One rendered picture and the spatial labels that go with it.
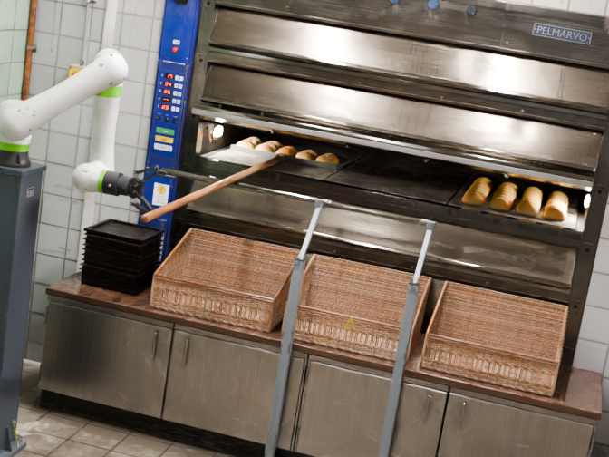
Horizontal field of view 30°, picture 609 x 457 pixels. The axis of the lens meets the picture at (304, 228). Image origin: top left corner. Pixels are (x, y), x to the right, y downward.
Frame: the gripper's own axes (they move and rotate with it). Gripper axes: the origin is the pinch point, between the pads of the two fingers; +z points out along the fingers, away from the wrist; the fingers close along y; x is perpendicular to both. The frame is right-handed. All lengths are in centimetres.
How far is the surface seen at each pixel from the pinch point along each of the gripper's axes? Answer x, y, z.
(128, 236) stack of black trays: -67, 37, -41
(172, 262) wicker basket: -73, 47, -21
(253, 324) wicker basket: -51, 59, 26
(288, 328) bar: -40, 54, 44
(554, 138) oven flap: -102, -36, 134
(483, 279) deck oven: -101, 31, 116
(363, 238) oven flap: -99, 23, 60
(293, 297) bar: -40, 41, 44
